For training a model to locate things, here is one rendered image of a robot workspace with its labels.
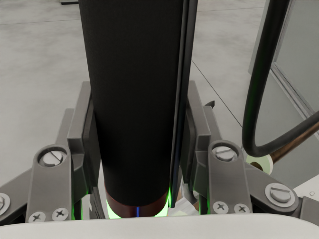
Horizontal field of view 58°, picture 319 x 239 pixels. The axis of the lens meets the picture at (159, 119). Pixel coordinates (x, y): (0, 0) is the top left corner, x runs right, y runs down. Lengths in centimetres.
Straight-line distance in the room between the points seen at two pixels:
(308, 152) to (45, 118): 224
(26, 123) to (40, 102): 33
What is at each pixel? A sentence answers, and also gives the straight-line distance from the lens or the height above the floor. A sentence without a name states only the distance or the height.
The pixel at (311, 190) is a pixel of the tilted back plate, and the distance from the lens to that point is 67.
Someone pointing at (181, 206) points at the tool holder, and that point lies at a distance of 24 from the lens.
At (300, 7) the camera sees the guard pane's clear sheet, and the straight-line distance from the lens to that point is 150.
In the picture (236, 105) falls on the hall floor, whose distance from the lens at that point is 305.
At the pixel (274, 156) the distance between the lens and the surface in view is 29.
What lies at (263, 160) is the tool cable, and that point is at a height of 153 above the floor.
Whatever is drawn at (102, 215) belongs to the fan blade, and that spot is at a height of 116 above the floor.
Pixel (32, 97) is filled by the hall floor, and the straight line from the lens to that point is 322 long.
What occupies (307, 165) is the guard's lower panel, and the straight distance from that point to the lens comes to 138.
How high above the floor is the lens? 172
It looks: 39 degrees down
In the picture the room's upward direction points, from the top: 2 degrees clockwise
